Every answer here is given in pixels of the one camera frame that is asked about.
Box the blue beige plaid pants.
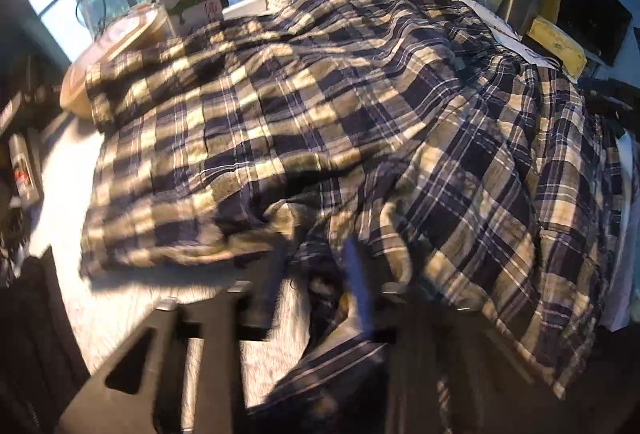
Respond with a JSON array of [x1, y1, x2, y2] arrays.
[[80, 0, 624, 433]]

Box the yellow sponge block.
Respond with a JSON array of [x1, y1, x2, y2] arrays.
[[527, 16, 587, 80]]

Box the white green milk carton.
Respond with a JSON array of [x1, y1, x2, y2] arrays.
[[156, 0, 224, 37]]

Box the black monitor screen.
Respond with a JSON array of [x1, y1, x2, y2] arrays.
[[556, 0, 632, 66]]

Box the beige plastic basin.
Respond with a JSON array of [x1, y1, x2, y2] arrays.
[[60, 1, 171, 120]]

